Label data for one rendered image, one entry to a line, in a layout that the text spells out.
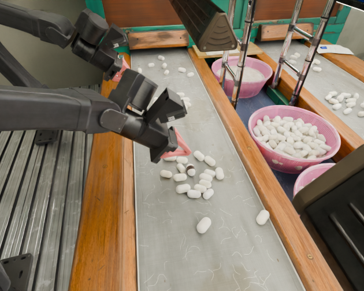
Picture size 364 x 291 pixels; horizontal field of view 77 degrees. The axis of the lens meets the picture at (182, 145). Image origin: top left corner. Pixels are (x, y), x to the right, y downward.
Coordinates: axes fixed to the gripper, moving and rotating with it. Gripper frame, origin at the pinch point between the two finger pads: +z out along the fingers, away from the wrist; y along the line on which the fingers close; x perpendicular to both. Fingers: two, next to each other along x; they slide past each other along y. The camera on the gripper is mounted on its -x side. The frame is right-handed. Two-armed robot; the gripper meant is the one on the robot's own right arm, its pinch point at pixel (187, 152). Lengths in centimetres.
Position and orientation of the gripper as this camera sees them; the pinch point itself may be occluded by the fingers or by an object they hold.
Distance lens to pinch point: 56.7
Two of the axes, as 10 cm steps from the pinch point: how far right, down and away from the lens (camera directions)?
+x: -6.3, 6.3, 4.5
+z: 7.6, 3.7, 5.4
